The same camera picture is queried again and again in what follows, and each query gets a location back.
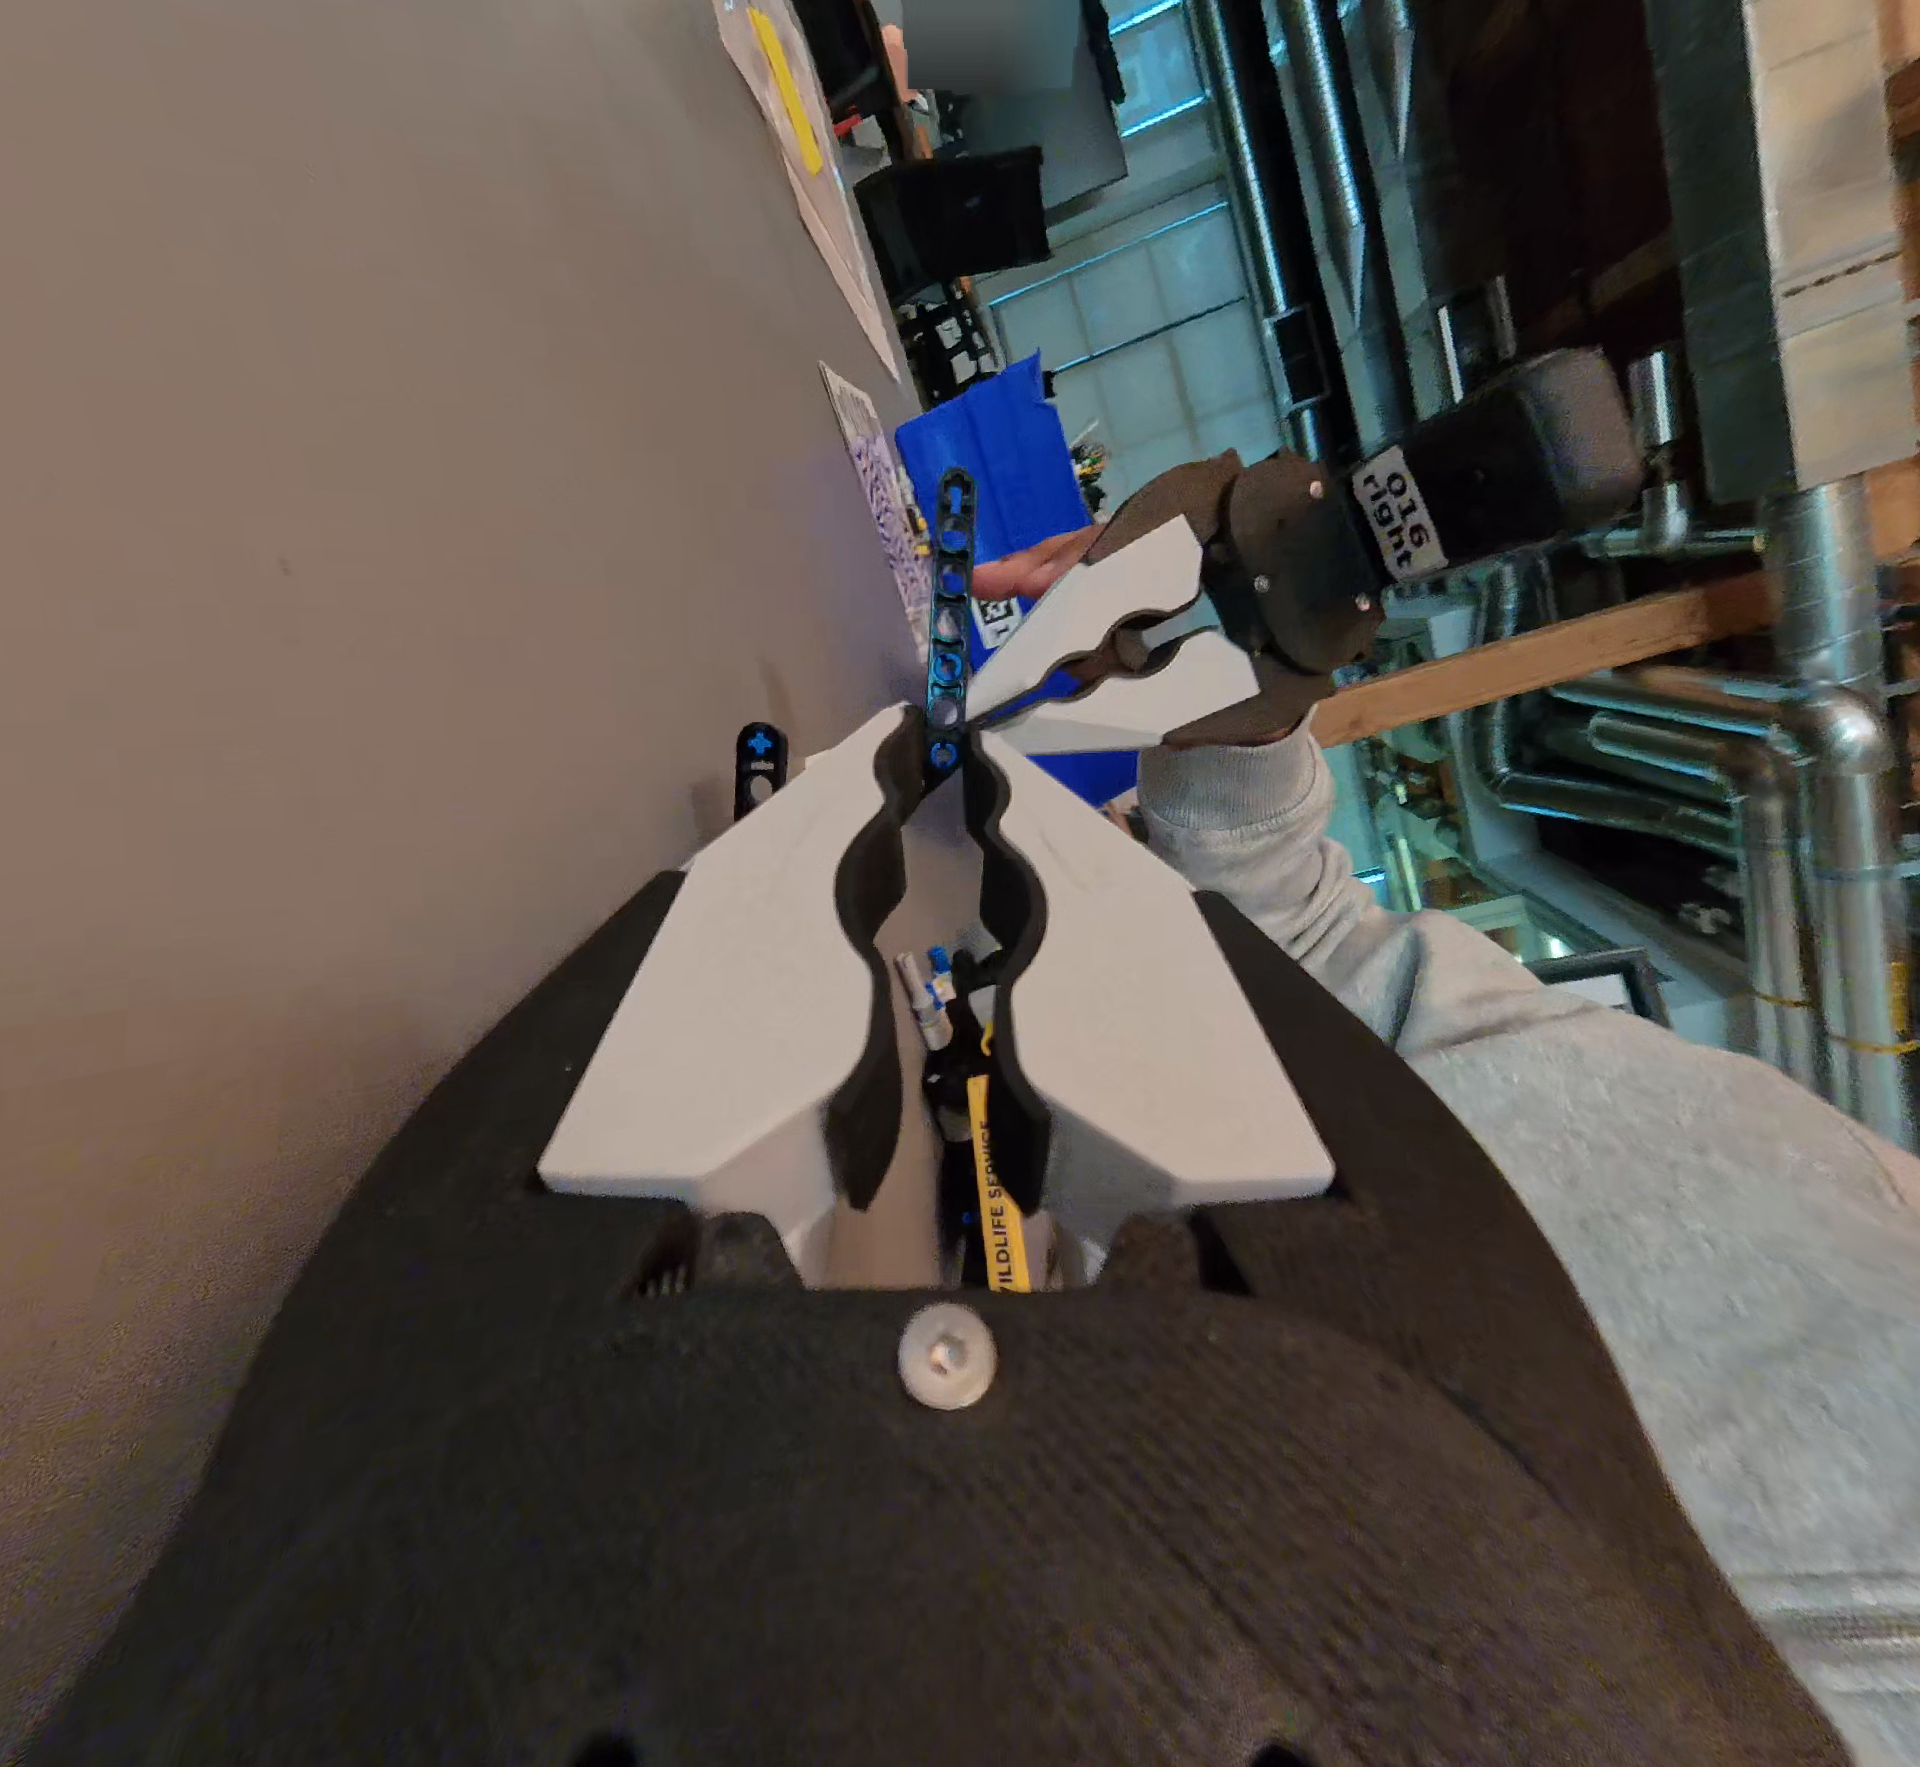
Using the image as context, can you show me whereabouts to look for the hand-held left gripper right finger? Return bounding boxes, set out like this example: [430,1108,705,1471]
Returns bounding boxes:
[971,730,1338,1289]

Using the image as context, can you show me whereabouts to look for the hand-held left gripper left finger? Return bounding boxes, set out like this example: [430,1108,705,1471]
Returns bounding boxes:
[537,703,919,1287]

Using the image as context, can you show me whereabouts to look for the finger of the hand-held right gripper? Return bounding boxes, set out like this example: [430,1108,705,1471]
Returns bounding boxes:
[962,514,1214,732]
[993,627,1265,760]

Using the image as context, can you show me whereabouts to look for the long black lego beam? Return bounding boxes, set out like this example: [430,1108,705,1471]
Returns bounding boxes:
[919,465,984,790]

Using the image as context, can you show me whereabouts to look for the person's right forearm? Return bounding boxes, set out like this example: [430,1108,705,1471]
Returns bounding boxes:
[1131,734,1516,1057]

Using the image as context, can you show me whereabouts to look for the partly built lego model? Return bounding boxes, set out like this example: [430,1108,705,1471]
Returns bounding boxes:
[893,944,1040,1299]

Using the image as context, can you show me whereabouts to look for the person's right hand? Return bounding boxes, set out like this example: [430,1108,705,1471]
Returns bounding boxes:
[971,541,1094,605]

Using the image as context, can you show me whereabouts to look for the large blue storage bin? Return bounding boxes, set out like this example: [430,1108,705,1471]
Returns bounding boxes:
[893,353,1155,813]

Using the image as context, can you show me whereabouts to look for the patterned sticker sheet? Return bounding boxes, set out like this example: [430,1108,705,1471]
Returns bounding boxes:
[816,360,942,671]

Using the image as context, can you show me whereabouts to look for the wooden ceiling beam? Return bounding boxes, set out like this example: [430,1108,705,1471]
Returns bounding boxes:
[1309,564,1787,751]

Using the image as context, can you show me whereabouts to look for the black monitor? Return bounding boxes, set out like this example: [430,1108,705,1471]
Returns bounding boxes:
[851,145,1055,302]

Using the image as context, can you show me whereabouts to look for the framed white sign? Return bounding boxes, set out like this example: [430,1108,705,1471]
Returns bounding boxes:
[1522,947,1669,1036]

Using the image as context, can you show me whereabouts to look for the silver ventilation ducts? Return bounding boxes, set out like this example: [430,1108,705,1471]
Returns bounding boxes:
[1155,0,1920,1124]

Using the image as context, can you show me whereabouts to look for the white instruction sheet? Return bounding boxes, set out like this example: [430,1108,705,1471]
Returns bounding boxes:
[660,0,903,385]

